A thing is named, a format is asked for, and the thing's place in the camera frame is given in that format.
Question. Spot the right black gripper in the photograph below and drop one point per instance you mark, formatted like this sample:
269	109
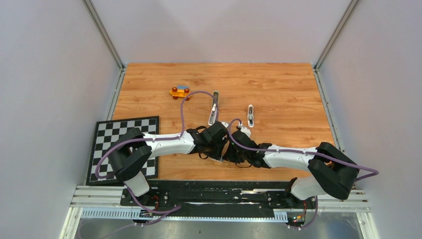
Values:
229	156

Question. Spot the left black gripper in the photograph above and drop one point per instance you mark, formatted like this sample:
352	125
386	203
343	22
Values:
217	155

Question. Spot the grey white stapler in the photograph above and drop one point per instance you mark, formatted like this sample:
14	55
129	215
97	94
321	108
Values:
212	117

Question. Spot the small white stapler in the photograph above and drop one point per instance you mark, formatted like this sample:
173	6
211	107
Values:
250	116

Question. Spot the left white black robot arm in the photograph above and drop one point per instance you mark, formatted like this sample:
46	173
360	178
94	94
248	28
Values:
128	155

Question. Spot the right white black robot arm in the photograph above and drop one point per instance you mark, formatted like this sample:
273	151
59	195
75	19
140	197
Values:
331	171

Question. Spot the orange toy car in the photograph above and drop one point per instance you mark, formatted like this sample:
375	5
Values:
179	92

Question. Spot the checkerboard calibration mat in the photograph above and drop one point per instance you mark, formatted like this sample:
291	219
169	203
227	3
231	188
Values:
108	132

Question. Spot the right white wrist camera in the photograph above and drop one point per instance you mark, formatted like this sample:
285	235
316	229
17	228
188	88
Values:
244	130

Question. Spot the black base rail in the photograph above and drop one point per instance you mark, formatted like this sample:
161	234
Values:
220	201

